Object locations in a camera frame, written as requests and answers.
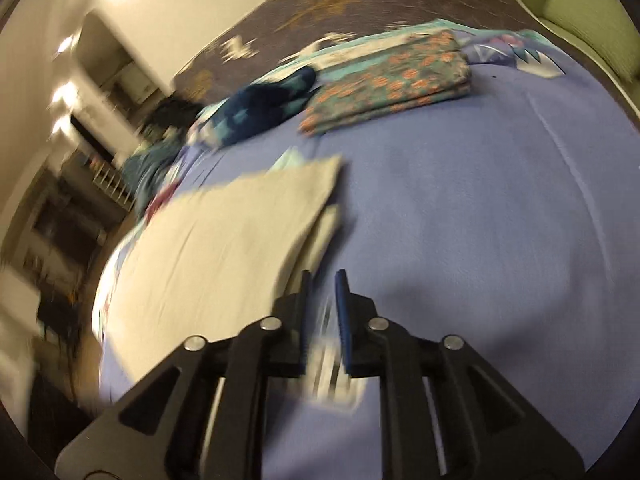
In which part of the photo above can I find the teal cloth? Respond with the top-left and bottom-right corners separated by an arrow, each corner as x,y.
122,135 -> 193,211

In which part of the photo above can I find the dark shelf unit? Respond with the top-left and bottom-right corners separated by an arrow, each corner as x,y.
30,150 -> 136,261

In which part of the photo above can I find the beige t-shirt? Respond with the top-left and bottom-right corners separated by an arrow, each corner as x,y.
97,155 -> 346,391

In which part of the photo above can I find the purple deer print quilt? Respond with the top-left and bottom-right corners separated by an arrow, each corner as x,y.
172,0 -> 640,126

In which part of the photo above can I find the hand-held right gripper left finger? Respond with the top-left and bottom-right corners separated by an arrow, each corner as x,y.
55,270 -> 313,480

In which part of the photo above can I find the pink cloth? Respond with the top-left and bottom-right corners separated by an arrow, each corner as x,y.
145,182 -> 178,221

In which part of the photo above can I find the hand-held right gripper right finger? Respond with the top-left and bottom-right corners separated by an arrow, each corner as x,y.
334,269 -> 586,480

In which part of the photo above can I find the dark clothes pile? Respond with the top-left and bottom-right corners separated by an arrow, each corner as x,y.
145,97 -> 201,136

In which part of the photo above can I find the navy star print blanket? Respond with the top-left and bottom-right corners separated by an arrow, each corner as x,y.
187,66 -> 318,148

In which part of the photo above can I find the blue printed blanket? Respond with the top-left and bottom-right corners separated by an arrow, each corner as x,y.
92,20 -> 640,480

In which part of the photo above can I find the folded floral cloth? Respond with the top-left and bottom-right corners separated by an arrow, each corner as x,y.
298,30 -> 473,136

